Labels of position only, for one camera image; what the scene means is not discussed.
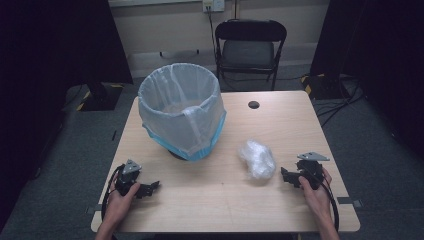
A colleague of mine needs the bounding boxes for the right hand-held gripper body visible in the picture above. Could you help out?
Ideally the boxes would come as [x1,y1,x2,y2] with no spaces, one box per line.
[295,151,331,192]

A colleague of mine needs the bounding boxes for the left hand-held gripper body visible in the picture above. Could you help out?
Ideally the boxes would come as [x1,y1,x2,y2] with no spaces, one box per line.
[114,159,145,198]

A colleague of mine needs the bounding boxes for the clear plastic wrap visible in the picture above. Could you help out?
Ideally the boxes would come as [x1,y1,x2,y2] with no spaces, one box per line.
[237,139,277,181]

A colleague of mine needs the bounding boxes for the trash bin with plastic liner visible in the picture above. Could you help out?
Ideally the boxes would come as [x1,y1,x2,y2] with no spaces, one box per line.
[137,62,228,163]

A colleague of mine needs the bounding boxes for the person's left hand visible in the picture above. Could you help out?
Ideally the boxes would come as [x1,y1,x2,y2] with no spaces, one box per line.
[105,181,142,225]

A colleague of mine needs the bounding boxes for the person's right hand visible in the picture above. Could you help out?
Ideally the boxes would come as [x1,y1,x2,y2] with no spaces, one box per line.
[297,167,334,218]

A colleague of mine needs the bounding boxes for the black stand base striped tape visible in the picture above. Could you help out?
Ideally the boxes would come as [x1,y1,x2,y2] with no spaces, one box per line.
[300,73,352,101]
[75,82,125,113]

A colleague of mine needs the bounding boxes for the black folding chair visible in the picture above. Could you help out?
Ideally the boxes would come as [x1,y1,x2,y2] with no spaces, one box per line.
[214,19,288,92]

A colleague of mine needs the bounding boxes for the black curtain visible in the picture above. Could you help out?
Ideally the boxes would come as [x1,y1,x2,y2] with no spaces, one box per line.
[0,0,134,231]
[309,0,424,161]

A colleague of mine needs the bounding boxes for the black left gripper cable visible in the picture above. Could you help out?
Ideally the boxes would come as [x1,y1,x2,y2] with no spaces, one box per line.
[100,164,126,222]

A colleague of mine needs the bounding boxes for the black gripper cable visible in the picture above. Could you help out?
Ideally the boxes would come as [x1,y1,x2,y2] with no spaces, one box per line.
[309,169,341,233]
[100,164,126,222]

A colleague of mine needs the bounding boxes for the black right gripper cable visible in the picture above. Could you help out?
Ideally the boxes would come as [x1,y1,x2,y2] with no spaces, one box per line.
[309,169,341,233]

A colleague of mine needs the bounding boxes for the black floor cables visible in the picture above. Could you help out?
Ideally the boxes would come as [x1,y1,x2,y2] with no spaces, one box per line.
[314,77,365,128]

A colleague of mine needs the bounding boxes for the black outlet power cable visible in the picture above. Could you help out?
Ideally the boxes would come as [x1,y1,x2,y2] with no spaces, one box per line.
[206,5,218,59]

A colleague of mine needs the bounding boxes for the white wall outlet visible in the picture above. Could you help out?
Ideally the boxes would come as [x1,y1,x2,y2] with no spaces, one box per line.
[202,0,226,14]

